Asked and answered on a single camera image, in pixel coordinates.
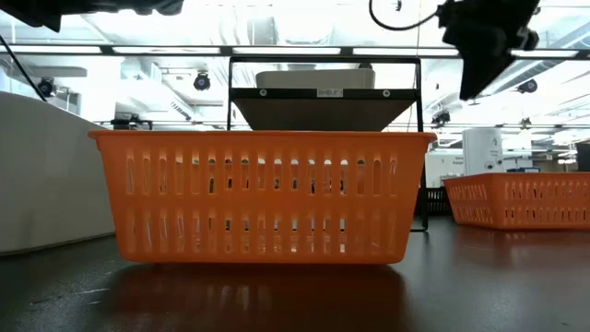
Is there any black ceiling rail fixture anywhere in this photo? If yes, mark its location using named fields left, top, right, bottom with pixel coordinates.
left=109, top=117, right=154, bottom=131

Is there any black table mat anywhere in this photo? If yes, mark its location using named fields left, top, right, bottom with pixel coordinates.
left=0, top=216, right=590, bottom=332

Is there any orange slotted plastic basket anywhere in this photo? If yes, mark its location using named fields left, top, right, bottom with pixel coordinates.
left=88, top=130, right=438, bottom=266
left=442, top=172, right=590, bottom=231

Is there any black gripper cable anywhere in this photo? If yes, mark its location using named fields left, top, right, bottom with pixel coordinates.
left=368, top=0, right=443, bottom=32

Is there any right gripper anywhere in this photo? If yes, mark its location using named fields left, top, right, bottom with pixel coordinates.
left=437, top=0, right=540, bottom=101

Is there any black ceiling-mounted camera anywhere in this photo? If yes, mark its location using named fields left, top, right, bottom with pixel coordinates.
left=431, top=109, right=452, bottom=128
left=192, top=71, right=212, bottom=92
left=35, top=77, right=57, bottom=99
left=515, top=77, right=539, bottom=96

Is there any thin black cable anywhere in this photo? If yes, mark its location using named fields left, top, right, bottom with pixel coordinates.
left=0, top=32, right=50, bottom=101

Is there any white pillar with signs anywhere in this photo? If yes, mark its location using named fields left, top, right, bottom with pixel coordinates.
left=462, top=127, right=506, bottom=176

